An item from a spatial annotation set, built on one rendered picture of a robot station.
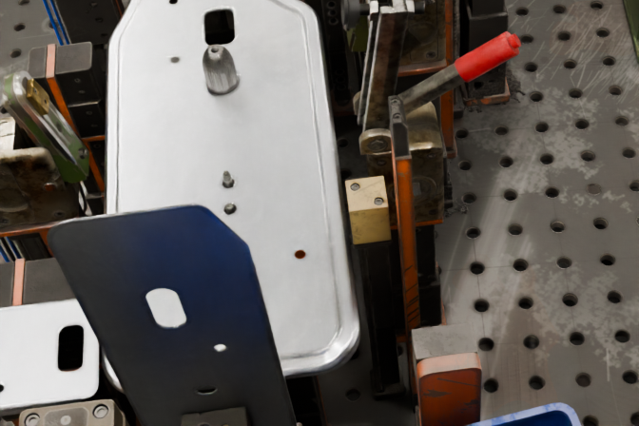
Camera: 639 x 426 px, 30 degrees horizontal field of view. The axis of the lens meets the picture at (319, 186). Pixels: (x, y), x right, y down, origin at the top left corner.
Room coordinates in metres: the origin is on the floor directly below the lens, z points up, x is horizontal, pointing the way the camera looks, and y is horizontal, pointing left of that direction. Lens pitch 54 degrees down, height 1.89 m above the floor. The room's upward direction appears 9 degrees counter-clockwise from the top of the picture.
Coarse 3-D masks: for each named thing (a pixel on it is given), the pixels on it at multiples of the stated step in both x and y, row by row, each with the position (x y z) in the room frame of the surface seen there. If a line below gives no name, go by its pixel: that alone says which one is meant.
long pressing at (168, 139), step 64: (192, 0) 0.92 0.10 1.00; (256, 0) 0.90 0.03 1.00; (128, 64) 0.84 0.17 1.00; (192, 64) 0.83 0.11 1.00; (256, 64) 0.81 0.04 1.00; (320, 64) 0.80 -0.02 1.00; (128, 128) 0.76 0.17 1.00; (192, 128) 0.74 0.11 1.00; (256, 128) 0.73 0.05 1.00; (320, 128) 0.71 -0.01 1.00; (128, 192) 0.68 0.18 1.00; (192, 192) 0.67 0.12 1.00; (256, 192) 0.65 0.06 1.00; (320, 192) 0.64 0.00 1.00; (256, 256) 0.59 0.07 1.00; (320, 256) 0.57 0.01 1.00; (320, 320) 0.51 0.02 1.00
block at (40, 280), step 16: (0, 272) 0.63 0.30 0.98; (16, 272) 0.62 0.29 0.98; (32, 272) 0.62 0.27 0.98; (48, 272) 0.62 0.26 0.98; (0, 288) 0.61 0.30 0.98; (16, 288) 0.61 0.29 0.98; (32, 288) 0.60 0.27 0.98; (48, 288) 0.60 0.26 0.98; (64, 288) 0.60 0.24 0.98; (0, 304) 0.59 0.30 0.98; (16, 304) 0.59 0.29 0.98; (64, 336) 0.57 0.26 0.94; (80, 336) 0.57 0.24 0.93; (64, 352) 0.57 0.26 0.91; (80, 352) 0.57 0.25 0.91; (64, 368) 0.57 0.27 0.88; (128, 416) 0.58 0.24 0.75
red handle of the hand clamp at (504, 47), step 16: (480, 48) 0.66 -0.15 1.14; (496, 48) 0.66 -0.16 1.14; (512, 48) 0.65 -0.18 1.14; (464, 64) 0.66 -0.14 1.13; (480, 64) 0.65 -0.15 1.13; (496, 64) 0.65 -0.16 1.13; (432, 80) 0.67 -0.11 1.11; (448, 80) 0.66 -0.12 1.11; (464, 80) 0.65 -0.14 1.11; (400, 96) 0.67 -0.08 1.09; (416, 96) 0.66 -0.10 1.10; (432, 96) 0.66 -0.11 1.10
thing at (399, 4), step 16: (352, 0) 0.66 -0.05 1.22; (368, 0) 0.67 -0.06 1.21; (384, 0) 0.68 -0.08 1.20; (400, 0) 0.66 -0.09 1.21; (352, 16) 0.65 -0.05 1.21; (368, 16) 0.66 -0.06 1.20; (384, 16) 0.65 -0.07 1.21; (400, 16) 0.65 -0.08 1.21; (384, 32) 0.65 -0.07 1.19; (400, 32) 0.65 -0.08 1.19; (368, 48) 0.68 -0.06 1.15; (384, 48) 0.65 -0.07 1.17; (400, 48) 0.65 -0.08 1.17; (368, 64) 0.68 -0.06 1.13; (384, 64) 0.65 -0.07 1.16; (368, 80) 0.68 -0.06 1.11; (384, 80) 0.65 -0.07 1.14; (368, 96) 0.65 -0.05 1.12; (384, 96) 0.65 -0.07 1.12; (368, 112) 0.65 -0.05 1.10; (384, 112) 0.65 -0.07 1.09; (368, 128) 0.65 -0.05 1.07
